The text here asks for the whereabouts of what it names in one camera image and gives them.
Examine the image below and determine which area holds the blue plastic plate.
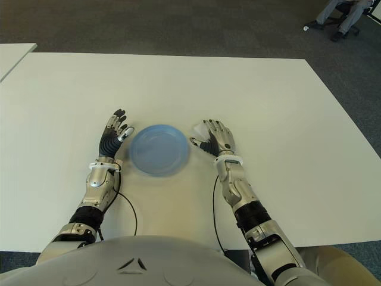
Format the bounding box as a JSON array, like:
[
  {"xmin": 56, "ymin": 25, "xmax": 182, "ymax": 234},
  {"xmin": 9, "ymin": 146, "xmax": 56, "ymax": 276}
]
[{"xmin": 129, "ymin": 123, "xmax": 191, "ymax": 178}]

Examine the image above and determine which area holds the white charger block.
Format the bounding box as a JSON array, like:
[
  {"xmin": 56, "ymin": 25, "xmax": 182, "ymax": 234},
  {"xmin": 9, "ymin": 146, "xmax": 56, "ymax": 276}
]
[{"xmin": 192, "ymin": 123, "xmax": 211, "ymax": 142}]

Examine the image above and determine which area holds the white side table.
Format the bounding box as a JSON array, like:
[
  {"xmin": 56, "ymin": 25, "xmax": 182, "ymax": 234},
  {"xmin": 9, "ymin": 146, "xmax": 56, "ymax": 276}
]
[{"xmin": 0, "ymin": 43, "xmax": 38, "ymax": 83}]

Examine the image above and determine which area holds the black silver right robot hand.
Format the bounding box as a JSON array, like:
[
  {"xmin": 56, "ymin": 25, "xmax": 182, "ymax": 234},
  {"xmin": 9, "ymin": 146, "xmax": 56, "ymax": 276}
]
[{"xmin": 189, "ymin": 119, "xmax": 238, "ymax": 156}]

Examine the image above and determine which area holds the silver robot torso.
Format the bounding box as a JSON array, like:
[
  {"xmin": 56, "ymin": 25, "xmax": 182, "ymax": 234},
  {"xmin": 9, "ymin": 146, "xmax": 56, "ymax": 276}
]
[{"xmin": 0, "ymin": 235, "xmax": 268, "ymax": 286}]

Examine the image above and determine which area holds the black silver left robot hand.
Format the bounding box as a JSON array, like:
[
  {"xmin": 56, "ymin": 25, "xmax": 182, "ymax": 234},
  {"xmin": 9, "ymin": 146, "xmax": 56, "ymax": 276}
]
[{"xmin": 99, "ymin": 108, "xmax": 135, "ymax": 158}]

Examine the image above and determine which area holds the seated person in grey trousers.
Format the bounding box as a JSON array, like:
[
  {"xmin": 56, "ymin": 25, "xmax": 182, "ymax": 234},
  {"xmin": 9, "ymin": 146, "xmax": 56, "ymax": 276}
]
[{"xmin": 306, "ymin": 0, "xmax": 373, "ymax": 42}]

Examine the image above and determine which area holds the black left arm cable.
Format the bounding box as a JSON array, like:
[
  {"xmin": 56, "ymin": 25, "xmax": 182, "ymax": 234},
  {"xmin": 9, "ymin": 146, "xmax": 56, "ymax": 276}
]
[{"xmin": 98, "ymin": 169, "xmax": 138, "ymax": 241}]

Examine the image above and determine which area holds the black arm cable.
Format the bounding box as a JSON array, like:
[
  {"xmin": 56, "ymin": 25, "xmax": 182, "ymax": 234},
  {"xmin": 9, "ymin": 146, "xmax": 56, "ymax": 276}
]
[
  {"xmin": 212, "ymin": 174, "xmax": 229, "ymax": 256},
  {"xmin": 98, "ymin": 169, "xmax": 138, "ymax": 241}
]

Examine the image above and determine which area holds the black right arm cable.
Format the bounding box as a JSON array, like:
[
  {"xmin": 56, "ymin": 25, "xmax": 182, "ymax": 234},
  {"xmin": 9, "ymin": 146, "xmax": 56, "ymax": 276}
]
[{"xmin": 212, "ymin": 174, "xmax": 229, "ymax": 256}]

